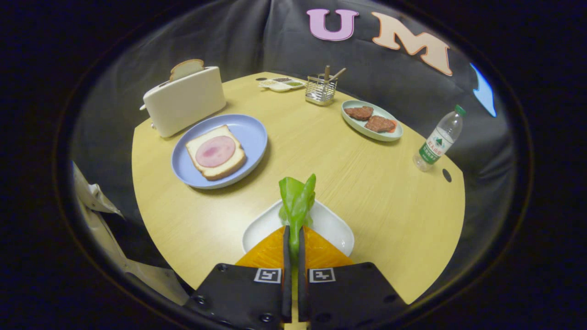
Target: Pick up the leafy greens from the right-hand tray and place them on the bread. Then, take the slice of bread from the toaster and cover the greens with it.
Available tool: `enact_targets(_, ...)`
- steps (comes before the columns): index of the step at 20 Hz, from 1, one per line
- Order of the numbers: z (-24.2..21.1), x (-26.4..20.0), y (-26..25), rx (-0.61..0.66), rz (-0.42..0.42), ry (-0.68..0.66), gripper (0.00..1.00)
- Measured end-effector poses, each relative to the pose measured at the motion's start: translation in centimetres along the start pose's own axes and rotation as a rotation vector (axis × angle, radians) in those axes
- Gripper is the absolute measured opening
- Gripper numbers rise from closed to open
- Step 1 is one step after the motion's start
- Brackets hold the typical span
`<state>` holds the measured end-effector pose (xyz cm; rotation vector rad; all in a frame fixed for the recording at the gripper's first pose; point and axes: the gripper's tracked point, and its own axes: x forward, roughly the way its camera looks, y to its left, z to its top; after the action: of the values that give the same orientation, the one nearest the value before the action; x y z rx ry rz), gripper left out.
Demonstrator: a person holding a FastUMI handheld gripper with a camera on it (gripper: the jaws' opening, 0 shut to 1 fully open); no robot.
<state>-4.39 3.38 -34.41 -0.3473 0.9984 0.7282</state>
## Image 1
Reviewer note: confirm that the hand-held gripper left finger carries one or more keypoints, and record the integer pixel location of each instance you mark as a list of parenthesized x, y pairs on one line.
[(286, 275)]

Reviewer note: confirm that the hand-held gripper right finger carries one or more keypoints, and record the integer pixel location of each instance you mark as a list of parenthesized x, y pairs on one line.
[(302, 275)]

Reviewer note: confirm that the green lettuce leaf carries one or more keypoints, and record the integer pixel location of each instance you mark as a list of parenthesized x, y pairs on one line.
[(296, 201)]

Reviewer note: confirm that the toasted bread slice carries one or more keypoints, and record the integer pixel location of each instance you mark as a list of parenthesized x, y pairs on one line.
[(185, 68)]

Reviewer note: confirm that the white plate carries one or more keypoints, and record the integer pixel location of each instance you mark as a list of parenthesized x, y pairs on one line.
[(330, 227)]

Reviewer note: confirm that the pink ham slice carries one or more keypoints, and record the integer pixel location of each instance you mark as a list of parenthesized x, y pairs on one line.
[(215, 151)]

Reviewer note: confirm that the blue plate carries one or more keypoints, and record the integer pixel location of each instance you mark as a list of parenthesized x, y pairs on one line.
[(247, 130)]

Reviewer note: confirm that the bread slice with ham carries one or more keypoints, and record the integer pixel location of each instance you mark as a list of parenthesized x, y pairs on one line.
[(195, 149)]

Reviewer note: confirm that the pale green oval plate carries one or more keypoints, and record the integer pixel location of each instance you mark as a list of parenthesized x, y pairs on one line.
[(357, 126)]

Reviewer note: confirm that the meat piece with orange edge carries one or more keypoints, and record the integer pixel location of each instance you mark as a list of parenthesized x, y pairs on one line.
[(379, 123)]

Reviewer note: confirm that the brown meat piece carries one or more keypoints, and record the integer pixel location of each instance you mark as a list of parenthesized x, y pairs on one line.
[(358, 112)]

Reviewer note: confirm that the pale crumpled sheet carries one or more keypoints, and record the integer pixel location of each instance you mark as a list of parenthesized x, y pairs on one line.
[(110, 243)]

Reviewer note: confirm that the clear bottle with green label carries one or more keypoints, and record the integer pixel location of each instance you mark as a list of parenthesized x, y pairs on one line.
[(438, 142)]

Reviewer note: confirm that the white divided condiment dish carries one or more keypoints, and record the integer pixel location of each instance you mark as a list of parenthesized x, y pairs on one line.
[(280, 85)]

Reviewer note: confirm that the white toaster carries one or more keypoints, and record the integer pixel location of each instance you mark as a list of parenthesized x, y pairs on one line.
[(183, 103)]

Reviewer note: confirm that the black backdrop cloth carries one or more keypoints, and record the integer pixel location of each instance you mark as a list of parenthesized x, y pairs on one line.
[(257, 41)]

